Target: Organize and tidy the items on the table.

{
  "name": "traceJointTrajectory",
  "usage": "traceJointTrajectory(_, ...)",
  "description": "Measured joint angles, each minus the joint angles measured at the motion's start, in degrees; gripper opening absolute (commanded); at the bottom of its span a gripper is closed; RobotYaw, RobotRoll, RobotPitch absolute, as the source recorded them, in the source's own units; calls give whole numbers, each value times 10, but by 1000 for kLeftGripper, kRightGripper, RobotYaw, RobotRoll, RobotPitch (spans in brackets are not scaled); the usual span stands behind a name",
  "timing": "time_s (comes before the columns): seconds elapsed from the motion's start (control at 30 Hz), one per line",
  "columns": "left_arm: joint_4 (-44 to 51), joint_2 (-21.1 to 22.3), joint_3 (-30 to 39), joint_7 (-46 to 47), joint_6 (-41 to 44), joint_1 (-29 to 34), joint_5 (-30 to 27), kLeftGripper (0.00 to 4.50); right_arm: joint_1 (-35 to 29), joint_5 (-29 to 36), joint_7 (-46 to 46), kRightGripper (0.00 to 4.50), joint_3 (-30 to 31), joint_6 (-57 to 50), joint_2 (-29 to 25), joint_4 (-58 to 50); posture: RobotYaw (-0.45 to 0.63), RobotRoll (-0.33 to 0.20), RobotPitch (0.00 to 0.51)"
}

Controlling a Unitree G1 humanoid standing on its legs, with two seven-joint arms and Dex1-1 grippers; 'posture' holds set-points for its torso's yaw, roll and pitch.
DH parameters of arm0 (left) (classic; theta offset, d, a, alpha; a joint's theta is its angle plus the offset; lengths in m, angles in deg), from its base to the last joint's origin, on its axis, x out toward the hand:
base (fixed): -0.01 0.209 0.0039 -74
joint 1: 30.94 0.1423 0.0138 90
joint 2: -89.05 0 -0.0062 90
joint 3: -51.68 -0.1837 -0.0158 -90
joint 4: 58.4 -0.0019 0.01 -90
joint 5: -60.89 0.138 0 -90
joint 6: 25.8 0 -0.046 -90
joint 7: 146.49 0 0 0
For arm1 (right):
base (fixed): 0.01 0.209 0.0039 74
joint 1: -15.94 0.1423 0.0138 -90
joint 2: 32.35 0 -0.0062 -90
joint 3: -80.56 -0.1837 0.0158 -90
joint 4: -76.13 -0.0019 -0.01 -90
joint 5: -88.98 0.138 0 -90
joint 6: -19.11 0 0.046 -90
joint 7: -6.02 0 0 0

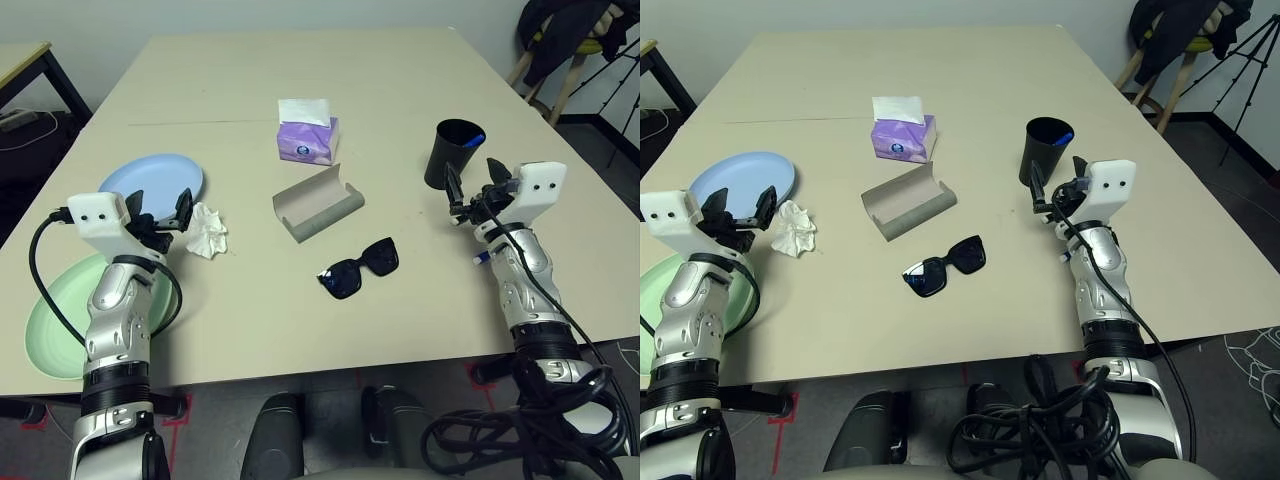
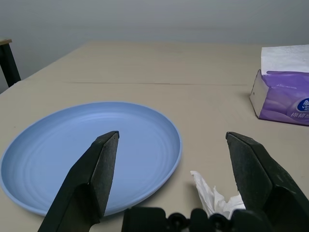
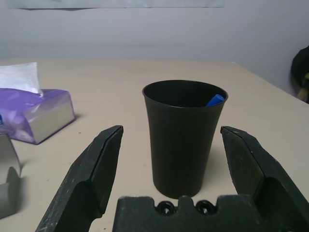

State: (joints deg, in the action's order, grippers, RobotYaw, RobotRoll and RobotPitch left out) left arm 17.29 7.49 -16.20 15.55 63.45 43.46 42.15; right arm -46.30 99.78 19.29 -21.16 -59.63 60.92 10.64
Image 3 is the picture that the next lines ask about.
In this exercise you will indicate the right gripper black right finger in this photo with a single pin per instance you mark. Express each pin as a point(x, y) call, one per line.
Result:
point(265, 174)

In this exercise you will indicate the black jacket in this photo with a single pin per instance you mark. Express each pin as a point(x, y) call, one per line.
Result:
point(301, 67)

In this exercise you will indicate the blue marker pen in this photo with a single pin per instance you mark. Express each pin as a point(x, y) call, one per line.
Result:
point(214, 101)

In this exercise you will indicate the grey glasses case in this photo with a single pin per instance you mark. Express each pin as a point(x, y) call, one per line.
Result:
point(8, 169)

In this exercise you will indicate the purple tissue pack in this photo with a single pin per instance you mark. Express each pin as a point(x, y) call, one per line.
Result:
point(36, 113)

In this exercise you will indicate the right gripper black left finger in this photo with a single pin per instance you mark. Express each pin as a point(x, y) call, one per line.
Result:
point(79, 183)

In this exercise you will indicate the black plastic cup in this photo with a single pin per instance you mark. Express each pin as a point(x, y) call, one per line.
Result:
point(183, 145)

